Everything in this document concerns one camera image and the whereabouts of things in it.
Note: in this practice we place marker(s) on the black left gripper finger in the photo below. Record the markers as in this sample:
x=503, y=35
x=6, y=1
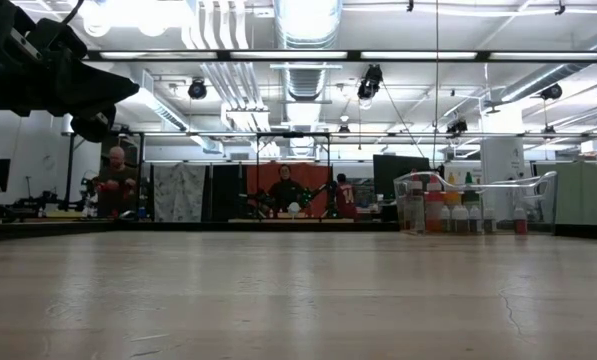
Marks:
x=98, y=90

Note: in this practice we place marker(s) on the large red coloring bottle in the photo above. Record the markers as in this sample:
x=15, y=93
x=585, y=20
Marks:
x=417, y=205

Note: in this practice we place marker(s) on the large red-orange coloring bottle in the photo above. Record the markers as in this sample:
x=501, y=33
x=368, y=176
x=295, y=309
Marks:
x=434, y=210

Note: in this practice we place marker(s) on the large amber coloring bottle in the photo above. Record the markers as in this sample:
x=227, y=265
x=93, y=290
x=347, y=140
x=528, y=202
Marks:
x=451, y=192

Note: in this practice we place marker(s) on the small dark dropper bottle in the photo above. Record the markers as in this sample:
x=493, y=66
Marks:
x=460, y=220
x=474, y=220
x=489, y=221

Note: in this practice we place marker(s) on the large green coloring bottle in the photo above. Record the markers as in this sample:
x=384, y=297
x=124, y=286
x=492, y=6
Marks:
x=470, y=192

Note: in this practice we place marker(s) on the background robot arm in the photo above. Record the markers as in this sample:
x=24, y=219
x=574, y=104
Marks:
x=258, y=200
x=320, y=192
x=33, y=204

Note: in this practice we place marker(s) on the person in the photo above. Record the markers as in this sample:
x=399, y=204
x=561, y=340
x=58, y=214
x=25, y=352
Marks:
x=285, y=192
x=117, y=185
x=346, y=197

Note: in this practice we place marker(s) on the black hanging spotlight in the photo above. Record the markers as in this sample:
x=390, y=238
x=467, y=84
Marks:
x=370, y=82
x=550, y=91
x=198, y=89

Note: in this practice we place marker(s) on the patterned grey curtain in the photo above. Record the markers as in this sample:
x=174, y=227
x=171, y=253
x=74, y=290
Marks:
x=178, y=192

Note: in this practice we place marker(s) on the black curtain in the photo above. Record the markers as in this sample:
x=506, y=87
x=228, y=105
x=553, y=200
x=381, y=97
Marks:
x=228, y=192

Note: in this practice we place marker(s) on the white round lamp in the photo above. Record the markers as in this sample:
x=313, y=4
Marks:
x=293, y=208

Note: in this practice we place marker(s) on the orange curtain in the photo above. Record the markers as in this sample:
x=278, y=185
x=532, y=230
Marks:
x=313, y=175

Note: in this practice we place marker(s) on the black partition panel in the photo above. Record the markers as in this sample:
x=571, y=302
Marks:
x=393, y=167

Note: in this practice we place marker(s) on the white pillar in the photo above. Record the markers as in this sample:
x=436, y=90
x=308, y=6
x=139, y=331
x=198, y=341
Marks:
x=503, y=150

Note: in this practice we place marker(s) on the clear plastic container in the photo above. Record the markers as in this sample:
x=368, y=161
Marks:
x=538, y=210

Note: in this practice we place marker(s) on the pale green partition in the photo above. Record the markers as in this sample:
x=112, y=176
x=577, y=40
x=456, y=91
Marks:
x=588, y=192

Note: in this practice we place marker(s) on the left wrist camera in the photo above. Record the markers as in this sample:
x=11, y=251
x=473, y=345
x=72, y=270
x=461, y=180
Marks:
x=58, y=40

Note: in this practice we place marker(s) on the white rectangular air duct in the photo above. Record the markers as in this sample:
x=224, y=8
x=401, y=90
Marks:
x=153, y=107

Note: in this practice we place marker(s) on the black background rig frame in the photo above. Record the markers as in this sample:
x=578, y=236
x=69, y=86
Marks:
x=70, y=170
x=293, y=134

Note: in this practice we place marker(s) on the silver ventilation duct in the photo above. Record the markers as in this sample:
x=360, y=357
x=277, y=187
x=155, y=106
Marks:
x=305, y=25

